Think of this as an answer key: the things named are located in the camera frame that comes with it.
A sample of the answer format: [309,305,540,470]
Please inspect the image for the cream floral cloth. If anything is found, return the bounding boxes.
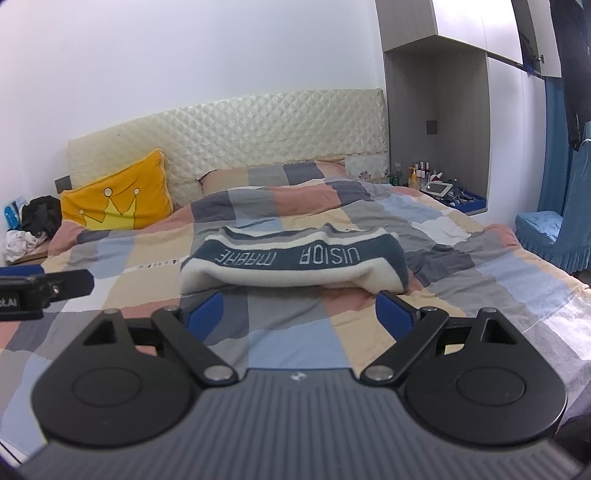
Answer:
[344,152,391,184]

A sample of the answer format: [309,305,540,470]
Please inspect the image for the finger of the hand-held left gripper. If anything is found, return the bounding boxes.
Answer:
[0,265,48,278]
[32,270,96,303]

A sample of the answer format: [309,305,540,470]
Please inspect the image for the dark hanging garment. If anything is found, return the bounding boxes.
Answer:
[549,0,591,149]

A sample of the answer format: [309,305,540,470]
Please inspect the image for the patchwork pillow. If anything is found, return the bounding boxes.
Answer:
[198,159,347,193]

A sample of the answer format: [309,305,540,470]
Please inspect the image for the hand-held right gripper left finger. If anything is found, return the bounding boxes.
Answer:
[83,292,239,387]

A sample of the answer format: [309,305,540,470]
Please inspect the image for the patchwork quilt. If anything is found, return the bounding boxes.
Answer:
[0,178,591,459]

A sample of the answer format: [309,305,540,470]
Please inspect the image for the white clothes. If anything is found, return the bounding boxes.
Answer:
[4,228,49,264]

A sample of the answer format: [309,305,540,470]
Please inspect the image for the blue curtain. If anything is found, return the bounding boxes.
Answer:
[538,76,591,214]

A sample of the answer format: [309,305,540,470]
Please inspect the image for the blue covered chair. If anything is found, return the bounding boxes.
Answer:
[515,138,591,274]

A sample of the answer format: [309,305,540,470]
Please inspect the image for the blue tray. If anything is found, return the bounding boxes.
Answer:
[434,189,488,217]

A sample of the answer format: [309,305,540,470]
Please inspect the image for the grey wall cabinet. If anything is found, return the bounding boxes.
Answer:
[376,0,565,217]

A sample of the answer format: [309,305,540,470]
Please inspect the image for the black clothes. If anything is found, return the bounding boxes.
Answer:
[21,195,64,236]

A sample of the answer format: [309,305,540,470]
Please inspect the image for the white and blue sweater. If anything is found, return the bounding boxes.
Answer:
[179,223,410,296]

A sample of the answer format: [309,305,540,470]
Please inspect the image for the row of cosmetic bottles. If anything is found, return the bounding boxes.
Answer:
[406,161,444,191]

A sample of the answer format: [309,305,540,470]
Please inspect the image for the cream quilted headboard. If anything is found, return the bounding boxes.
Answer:
[67,89,387,213]

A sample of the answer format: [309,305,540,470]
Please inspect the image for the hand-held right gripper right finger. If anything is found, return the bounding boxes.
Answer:
[360,290,520,387]

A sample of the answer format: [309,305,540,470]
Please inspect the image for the yellow crown pillow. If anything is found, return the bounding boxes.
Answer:
[60,148,174,232]

